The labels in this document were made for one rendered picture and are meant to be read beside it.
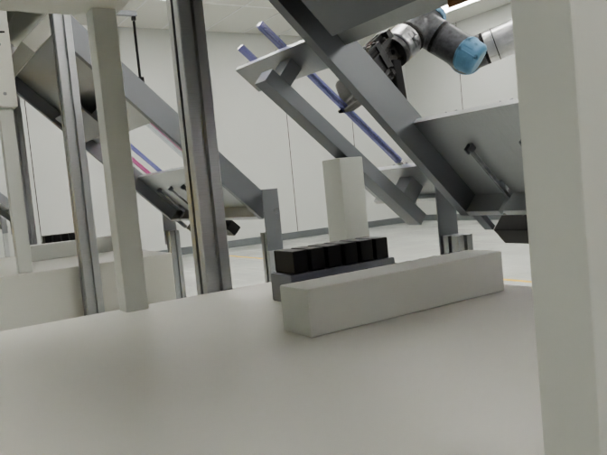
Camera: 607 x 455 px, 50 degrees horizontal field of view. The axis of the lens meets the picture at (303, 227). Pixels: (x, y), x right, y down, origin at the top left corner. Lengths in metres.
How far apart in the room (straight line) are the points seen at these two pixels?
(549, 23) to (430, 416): 0.22
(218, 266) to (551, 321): 0.70
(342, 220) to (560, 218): 1.03
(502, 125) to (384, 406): 0.69
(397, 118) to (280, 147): 8.54
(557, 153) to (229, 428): 0.24
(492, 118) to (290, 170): 8.71
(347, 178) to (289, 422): 0.95
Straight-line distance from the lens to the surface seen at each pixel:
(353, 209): 1.31
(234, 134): 9.29
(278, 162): 9.59
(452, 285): 0.70
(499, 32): 1.62
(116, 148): 0.85
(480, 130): 1.07
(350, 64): 1.07
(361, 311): 0.63
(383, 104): 1.10
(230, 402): 0.45
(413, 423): 0.38
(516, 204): 1.14
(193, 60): 0.95
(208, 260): 0.94
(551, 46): 0.30
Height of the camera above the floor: 0.76
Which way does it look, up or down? 4 degrees down
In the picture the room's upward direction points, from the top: 5 degrees counter-clockwise
